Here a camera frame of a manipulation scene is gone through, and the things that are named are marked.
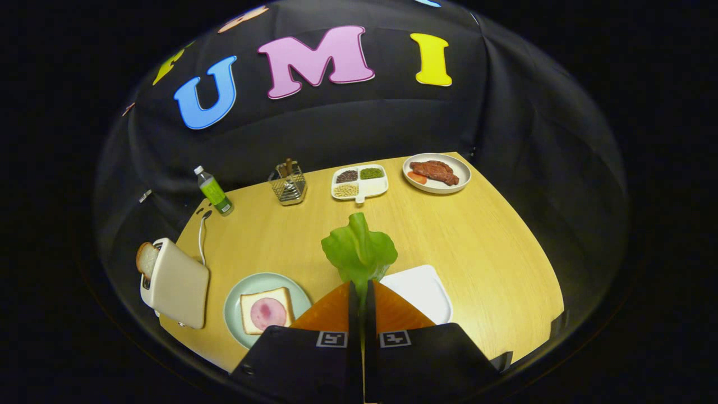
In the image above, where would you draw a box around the white power cable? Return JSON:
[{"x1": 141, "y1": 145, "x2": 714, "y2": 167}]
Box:
[{"x1": 197, "y1": 210, "x2": 214, "y2": 265}]

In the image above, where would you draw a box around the green label plastic bottle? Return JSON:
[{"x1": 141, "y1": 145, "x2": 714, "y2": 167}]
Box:
[{"x1": 194, "y1": 165, "x2": 235, "y2": 217}]

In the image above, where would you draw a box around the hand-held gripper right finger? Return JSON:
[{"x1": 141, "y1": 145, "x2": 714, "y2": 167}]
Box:
[{"x1": 363, "y1": 279, "x2": 501, "y2": 404}]

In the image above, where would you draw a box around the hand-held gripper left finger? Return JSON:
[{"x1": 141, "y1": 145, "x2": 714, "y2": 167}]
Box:
[{"x1": 229, "y1": 281, "x2": 364, "y2": 404}]

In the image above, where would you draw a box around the white round plate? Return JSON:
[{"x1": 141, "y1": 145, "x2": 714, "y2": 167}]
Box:
[{"x1": 402, "y1": 153, "x2": 472, "y2": 195}]

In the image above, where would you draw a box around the metal wire utensil holder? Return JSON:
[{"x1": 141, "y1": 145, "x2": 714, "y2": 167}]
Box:
[{"x1": 268, "y1": 158, "x2": 308, "y2": 206}]

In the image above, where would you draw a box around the pink ham slice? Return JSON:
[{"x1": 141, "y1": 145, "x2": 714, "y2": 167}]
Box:
[{"x1": 250, "y1": 297, "x2": 288, "y2": 330}]

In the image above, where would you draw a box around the brown meat steak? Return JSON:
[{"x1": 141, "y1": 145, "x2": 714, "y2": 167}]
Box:
[{"x1": 409, "y1": 160, "x2": 460, "y2": 186}]

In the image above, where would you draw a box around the toasted bread slice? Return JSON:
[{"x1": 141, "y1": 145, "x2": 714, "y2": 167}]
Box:
[{"x1": 135, "y1": 242, "x2": 160, "y2": 281}]

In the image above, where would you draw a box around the pale green round plate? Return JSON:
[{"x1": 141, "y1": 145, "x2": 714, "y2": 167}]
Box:
[{"x1": 223, "y1": 272, "x2": 313, "y2": 350}]

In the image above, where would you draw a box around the white divided dish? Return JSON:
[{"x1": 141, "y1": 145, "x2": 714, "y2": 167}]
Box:
[{"x1": 331, "y1": 164, "x2": 389, "y2": 204}]

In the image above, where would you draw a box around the white bread slice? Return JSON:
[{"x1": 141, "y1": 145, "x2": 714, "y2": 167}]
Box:
[{"x1": 240, "y1": 287, "x2": 295, "y2": 336}]

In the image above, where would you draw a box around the green lettuce leaf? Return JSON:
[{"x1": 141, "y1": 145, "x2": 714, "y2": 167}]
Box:
[{"x1": 321, "y1": 212, "x2": 399, "y2": 306}]

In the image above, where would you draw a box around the black backdrop cloth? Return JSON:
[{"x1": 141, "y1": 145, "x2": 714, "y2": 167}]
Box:
[{"x1": 94, "y1": 0, "x2": 628, "y2": 348}]

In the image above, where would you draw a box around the white square plate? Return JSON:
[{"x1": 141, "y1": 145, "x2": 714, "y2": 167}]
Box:
[{"x1": 380, "y1": 264, "x2": 454, "y2": 326}]

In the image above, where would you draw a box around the white toaster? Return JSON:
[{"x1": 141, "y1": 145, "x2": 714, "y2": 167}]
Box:
[{"x1": 139, "y1": 238, "x2": 210, "y2": 330}]

